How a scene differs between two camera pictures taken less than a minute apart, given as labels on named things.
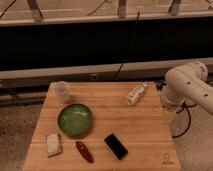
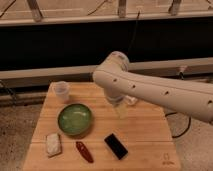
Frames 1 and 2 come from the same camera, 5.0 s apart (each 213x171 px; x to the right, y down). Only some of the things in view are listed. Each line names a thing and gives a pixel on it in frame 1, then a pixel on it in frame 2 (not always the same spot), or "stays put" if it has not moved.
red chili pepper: [84, 151] stays put
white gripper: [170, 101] → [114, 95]
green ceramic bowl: [74, 119] stays put
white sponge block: [53, 144] stays put
